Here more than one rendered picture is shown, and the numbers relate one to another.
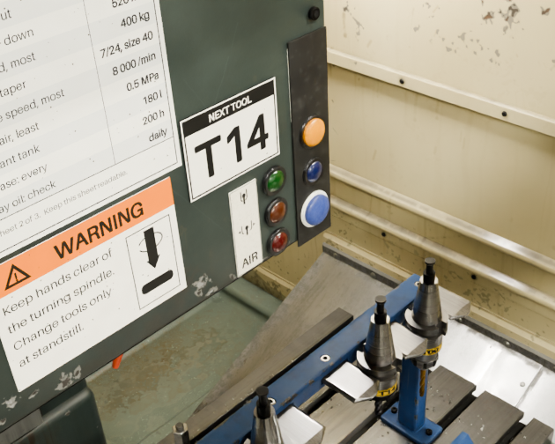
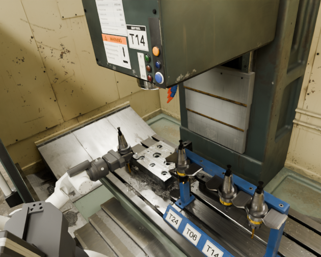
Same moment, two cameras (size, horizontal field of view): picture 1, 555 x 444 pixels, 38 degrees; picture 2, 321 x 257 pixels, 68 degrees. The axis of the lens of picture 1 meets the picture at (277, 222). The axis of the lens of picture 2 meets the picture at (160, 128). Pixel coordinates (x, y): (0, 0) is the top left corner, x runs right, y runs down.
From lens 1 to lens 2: 101 cm
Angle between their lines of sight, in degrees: 77
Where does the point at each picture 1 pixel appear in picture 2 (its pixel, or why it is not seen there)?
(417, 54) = not seen: outside the picture
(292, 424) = (193, 168)
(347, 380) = (215, 181)
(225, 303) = not seen: outside the picture
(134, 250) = (121, 49)
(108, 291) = (117, 55)
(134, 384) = (303, 196)
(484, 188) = not seen: outside the picture
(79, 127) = (110, 14)
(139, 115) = (119, 18)
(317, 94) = (157, 40)
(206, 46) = (130, 7)
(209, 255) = (135, 65)
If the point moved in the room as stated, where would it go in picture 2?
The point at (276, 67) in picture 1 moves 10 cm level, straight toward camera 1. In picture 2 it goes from (145, 23) to (111, 27)
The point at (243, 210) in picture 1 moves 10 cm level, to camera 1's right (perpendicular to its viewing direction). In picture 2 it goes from (140, 60) to (137, 70)
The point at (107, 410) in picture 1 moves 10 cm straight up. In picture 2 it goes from (287, 190) to (290, 179)
